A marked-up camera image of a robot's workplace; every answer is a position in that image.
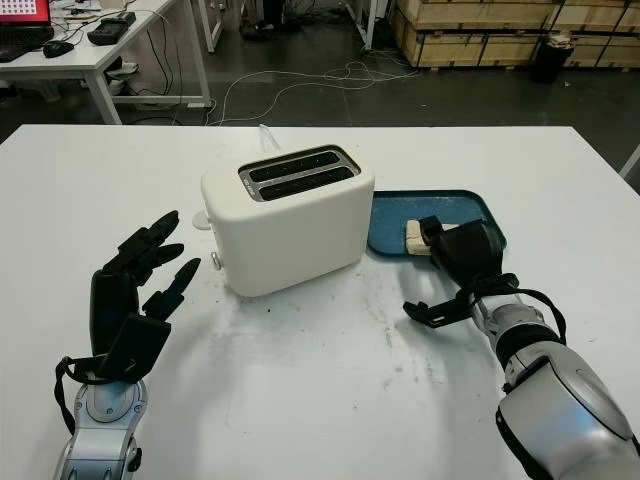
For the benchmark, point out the slice of bread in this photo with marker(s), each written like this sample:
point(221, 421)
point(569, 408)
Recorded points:
point(414, 237)

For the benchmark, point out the black trash bin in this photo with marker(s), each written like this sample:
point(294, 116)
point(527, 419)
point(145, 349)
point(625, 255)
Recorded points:
point(551, 60)

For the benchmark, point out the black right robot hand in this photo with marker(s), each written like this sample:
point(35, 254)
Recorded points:
point(467, 252)

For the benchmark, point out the plywood shipping crate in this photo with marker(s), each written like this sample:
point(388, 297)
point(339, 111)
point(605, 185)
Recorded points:
point(460, 50)
point(475, 12)
point(610, 35)

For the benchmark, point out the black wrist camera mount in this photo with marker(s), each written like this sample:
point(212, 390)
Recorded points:
point(435, 312)
point(137, 345)

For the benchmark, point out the blue speckled tray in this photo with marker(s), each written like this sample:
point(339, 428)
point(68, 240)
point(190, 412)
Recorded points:
point(400, 205)

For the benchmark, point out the black handheld controller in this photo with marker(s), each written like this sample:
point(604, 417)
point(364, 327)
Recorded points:
point(110, 29)

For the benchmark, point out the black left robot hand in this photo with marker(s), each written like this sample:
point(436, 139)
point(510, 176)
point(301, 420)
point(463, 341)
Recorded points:
point(112, 310)

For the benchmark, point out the white sneaker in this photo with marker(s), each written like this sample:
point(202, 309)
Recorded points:
point(122, 70)

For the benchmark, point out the white table frame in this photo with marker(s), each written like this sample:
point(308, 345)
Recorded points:
point(367, 30)
point(210, 27)

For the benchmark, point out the white two-slot toaster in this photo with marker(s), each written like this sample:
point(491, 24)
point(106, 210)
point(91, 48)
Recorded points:
point(290, 240)

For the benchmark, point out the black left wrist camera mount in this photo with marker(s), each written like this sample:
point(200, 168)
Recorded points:
point(137, 345)

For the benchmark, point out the black computer mouse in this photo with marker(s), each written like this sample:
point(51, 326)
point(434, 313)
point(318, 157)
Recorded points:
point(57, 48)

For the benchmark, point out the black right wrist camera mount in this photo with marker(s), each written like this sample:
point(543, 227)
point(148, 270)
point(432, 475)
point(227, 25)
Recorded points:
point(435, 312)

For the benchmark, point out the person in dark trousers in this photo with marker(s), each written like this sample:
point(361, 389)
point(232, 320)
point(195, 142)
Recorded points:
point(260, 25)

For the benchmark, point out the white office desk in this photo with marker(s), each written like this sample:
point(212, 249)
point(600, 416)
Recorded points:
point(50, 65)

